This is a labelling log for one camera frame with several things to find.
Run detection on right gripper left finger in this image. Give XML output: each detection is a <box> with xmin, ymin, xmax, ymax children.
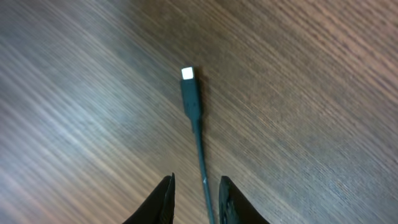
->
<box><xmin>123</xmin><ymin>173</ymin><xmax>175</xmax><ymax>224</ymax></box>

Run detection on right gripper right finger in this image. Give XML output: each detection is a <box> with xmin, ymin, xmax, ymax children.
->
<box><xmin>218</xmin><ymin>175</ymin><xmax>269</xmax><ymax>224</ymax></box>

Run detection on black USB charging cable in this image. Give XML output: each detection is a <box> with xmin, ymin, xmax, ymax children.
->
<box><xmin>180</xmin><ymin>66</ymin><xmax>216</xmax><ymax>224</ymax></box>

